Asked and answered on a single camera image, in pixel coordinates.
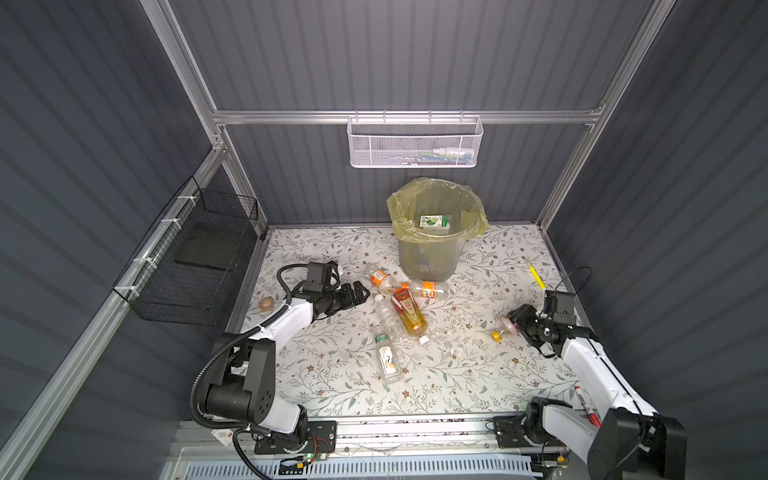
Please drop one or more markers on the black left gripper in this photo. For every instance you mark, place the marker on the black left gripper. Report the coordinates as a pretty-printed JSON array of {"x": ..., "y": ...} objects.
[{"x": 347, "y": 299}]

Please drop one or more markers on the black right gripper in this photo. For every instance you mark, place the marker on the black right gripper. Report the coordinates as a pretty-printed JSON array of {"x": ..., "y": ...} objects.
[{"x": 521, "y": 316}]

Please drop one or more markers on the red yellow tea bottle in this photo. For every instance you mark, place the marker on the red yellow tea bottle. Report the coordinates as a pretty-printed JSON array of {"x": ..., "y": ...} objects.
[{"x": 409, "y": 313}]

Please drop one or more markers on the green white label bottle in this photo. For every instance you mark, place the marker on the green white label bottle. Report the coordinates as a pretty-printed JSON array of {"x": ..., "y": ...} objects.
[{"x": 438, "y": 224}]

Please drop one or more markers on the red label yellow cap bottle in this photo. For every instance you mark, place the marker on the red label yellow cap bottle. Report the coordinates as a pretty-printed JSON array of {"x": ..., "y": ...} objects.
[{"x": 504, "y": 328}]

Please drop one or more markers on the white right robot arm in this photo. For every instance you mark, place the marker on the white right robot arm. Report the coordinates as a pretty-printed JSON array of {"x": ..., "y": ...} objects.
[{"x": 632, "y": 441}]

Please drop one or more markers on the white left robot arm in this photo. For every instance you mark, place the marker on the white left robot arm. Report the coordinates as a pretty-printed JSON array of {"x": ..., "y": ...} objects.
[{"x": 236, "y": 387}]

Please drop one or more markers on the mesh waste bin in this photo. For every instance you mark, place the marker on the mesh waste bin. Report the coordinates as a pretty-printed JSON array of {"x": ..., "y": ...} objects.
[{"x": 432, "y": 261}]

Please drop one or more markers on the yellow bin liner bag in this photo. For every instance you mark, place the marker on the yellow bin liner bag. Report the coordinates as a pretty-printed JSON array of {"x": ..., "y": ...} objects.
[{"x": 430, "y": 196}]

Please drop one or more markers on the yellow highlighter pen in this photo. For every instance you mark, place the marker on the yellow highlighter pen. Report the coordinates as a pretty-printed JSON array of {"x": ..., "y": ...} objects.
[{"x": 537, "y": 278}]

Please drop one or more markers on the orange label bottle left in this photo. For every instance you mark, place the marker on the orange label bottle left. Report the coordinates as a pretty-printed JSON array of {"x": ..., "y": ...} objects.
[{"x": 381, "y": 279}]

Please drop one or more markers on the orange label bottle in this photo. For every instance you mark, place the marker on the orange label bottle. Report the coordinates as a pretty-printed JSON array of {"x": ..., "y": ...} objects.
[
  {"x": 428, "y": 289},
  {"x": 381, "y": 279}
]

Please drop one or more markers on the brown tape roll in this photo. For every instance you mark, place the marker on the brown tape roll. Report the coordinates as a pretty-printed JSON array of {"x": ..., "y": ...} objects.
[{"x": 266, "y": 304}]

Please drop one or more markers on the orange label bottle right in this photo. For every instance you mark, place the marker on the orange label bottle right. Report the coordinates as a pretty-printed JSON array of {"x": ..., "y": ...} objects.
[{"x": 428, "y": 289}]

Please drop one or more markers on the green cap clear bottle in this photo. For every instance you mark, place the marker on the green cap clear bottle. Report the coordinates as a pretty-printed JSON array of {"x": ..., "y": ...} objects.
[{"x": 386, "y": 357}]

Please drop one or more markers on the red marker pen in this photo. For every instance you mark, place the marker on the red marker pen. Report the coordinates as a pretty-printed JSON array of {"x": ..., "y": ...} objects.
[{"x": 590, "y": 412}]

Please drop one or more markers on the white tube in basket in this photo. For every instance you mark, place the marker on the white tube in basket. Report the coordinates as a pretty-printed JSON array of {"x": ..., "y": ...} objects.
[{"x": 454, "y": 155}]

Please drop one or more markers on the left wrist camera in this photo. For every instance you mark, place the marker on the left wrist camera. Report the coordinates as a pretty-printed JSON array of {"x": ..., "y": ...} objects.
[{"x": 322, "y": 277}]

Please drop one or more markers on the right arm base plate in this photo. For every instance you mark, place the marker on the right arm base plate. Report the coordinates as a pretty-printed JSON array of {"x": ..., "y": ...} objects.
[{"x": 510, "y": 432}]

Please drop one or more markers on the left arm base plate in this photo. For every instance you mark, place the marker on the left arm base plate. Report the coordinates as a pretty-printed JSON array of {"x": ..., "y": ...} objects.
[{"x": 312, "y": 437}]

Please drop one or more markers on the black wire wall basket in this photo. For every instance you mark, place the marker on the black wire wall basket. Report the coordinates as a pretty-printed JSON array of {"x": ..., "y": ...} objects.
[{"x": 192, "y": 271}]

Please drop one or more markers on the white wire wall basket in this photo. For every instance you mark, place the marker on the white wire wall basket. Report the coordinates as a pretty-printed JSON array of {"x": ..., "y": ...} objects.
[{"x": 403, "y": 143}]

